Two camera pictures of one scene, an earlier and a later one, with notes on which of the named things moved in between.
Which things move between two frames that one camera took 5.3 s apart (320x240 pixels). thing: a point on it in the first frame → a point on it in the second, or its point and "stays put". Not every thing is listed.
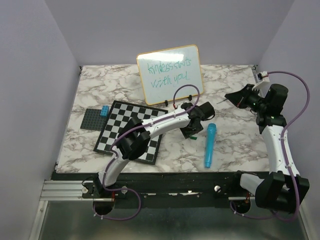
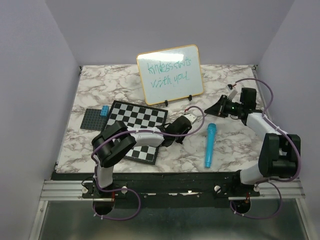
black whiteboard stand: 166,103 stays put
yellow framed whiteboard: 163,71 stays put
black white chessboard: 119,113 stays put
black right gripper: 239,98 → 218,108
